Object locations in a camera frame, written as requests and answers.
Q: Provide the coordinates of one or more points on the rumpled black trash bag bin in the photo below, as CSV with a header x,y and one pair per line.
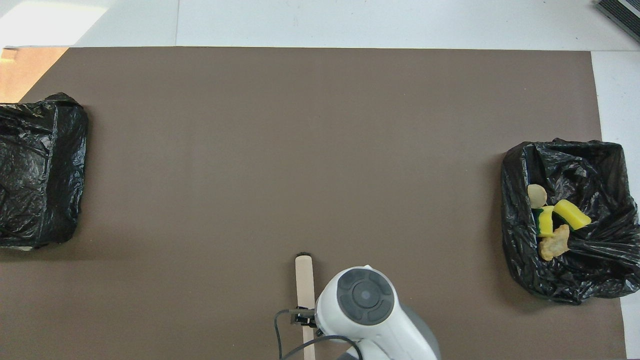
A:
x,y
590,170

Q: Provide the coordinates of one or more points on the dark ribbed panel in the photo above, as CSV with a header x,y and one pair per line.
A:
x,y
625,15

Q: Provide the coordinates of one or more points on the yellow sponge piece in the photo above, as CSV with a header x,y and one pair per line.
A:
x,y
572,215

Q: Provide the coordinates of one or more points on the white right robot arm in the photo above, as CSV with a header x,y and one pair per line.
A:
x,y
375,320

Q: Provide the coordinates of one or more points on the striped croissant bread piece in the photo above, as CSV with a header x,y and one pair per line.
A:
x,y
536,196

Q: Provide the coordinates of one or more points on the green and yellow sponge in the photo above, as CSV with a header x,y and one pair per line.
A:
x,y
546,222

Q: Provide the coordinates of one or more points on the black bag covered cardboard box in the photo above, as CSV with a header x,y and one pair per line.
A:
x,y
35,170

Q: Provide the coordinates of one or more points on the brown table mat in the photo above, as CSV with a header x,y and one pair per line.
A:
x,y
300,150

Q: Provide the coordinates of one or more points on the beige hand brush black bristles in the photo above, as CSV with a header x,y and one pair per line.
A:
x,y
305,282

